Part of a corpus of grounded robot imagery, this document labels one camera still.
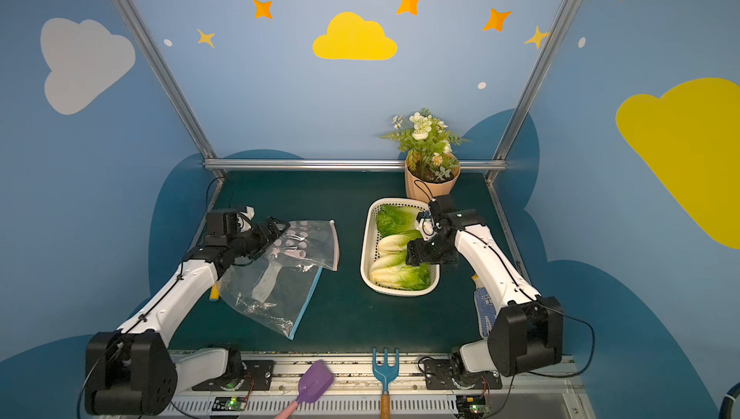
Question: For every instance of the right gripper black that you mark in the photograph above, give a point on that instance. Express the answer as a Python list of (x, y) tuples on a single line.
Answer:
[(426, 248)]

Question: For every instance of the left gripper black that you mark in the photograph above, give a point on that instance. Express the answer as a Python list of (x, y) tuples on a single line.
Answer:
[(257, 239)]

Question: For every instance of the green chinese cabbage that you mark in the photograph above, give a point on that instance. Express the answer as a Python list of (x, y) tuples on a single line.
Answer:
[(392, 271), (397, 243), (393, 220)]

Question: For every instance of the clear zip-top bag blue seal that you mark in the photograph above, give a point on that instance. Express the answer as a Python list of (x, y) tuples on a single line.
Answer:
[(274, 293)]

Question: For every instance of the pink-dotted bag of cabbages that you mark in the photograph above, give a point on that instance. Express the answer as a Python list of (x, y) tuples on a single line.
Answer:
[(307, 242)]

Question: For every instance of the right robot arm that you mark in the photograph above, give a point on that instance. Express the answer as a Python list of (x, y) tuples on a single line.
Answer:
[(527, 332)]

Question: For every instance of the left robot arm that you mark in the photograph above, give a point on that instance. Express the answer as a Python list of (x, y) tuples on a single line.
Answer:
[(129, 371)]

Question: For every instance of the white perforated plastic basket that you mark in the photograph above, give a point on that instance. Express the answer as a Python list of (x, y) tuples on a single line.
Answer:
[(370, 255)]

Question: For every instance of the blue patterned glove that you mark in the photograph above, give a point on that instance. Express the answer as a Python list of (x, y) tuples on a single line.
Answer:
[(485, 309)]

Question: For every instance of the potted artificial flower plant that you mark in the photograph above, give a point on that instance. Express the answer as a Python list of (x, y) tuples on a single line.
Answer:
[(431, 168)]

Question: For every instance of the yellow toy spatula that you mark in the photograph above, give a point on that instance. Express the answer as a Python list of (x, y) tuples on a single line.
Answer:
[(215, 294)]

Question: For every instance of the teal toy garden rake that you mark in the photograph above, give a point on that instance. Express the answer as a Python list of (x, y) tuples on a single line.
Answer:
[(385, 372)]

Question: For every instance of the purple toy shovel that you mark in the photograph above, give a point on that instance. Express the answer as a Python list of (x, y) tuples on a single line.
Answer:
[(315, 382)]

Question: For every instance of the right circuit board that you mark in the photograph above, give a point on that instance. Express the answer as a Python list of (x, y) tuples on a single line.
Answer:
[(469, 407)]

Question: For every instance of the circuit board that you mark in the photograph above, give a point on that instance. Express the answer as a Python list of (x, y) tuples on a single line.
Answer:
[(469, 407), (230, 404)]

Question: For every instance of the left circuit board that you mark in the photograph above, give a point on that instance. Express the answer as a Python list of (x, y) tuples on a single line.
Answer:
[(230, 404)]

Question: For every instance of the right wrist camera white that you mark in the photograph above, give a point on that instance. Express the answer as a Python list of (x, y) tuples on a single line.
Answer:
[(426, 225)]

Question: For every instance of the aluminium back frame rail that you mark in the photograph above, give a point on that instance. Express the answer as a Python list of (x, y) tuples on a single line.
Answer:
[(300, 165)]

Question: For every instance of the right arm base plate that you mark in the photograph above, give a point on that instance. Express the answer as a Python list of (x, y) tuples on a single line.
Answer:
[(444, 374)]

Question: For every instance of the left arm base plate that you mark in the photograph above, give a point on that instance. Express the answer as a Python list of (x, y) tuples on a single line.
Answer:
[(248, 375)]

